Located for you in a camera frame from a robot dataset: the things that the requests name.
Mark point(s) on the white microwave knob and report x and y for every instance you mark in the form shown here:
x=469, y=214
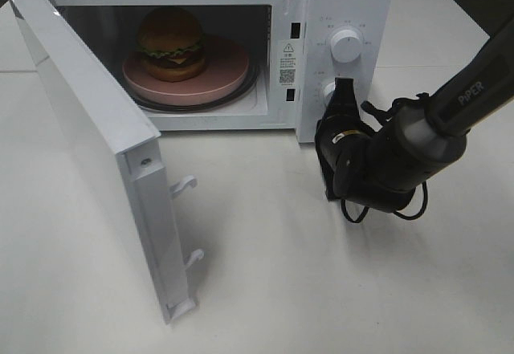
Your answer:
x=327, y=91
x=346, y=44

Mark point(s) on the white microwave door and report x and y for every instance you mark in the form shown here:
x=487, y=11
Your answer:
x=100, y=157

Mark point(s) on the pink round plate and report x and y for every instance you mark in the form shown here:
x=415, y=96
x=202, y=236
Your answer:
x=227, y=66

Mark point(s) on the white warning label sticker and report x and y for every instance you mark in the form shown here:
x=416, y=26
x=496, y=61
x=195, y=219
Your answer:
x=286, y=62

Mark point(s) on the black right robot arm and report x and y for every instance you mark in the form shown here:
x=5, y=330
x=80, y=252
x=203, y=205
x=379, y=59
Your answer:
x=383, y=159

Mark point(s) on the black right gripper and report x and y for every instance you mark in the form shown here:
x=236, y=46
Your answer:
x=341, y=140

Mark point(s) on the glass microwave turntable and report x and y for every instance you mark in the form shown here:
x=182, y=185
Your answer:
x=214, y=88

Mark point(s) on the burger with lettuce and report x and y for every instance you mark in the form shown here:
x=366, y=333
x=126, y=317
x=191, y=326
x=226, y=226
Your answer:
x=170, y=44

